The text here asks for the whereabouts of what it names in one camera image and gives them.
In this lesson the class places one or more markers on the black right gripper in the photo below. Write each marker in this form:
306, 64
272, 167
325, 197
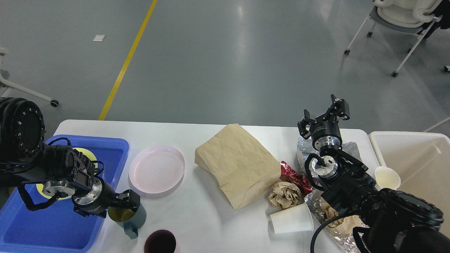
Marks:
325, 133

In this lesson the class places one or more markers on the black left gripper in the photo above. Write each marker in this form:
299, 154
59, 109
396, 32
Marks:
101, 197

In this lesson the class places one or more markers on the teal mug yellow inside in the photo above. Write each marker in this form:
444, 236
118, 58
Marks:
129, 217

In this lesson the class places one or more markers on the pink plate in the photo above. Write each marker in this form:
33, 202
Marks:
157, 169

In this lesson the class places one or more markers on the pink mug dark inside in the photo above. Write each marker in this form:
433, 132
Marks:
161, 241

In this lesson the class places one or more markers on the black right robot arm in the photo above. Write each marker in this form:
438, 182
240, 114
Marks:
395, 221

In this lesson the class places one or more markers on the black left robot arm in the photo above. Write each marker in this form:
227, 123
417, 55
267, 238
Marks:
43, 173

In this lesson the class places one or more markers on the yellow plate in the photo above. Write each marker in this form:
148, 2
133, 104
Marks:
86, 152

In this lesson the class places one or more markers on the red foil wrapper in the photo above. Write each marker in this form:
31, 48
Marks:
301, 181

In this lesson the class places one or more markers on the blue plastic tray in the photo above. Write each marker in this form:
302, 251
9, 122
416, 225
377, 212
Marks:
58, 229

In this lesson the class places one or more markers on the crumpled brown paper ball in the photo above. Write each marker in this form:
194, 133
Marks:
285, 195

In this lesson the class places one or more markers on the white plastic spoon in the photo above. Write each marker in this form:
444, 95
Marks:
386, 178

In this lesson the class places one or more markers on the brown paper bag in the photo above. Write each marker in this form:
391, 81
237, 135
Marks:
242, 166

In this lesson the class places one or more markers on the white paper cup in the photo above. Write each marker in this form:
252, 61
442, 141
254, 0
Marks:
295, 219

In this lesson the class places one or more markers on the beige plastic bin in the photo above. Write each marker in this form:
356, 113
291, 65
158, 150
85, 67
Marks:
422, 160

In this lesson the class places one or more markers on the crumpled aluminium foil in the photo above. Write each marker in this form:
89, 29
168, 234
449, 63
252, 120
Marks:
345, 242

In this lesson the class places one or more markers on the white office chair right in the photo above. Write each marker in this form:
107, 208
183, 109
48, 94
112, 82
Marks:
405, 16

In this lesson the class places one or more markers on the white chair base left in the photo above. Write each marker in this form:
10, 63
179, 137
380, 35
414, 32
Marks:
8, 86

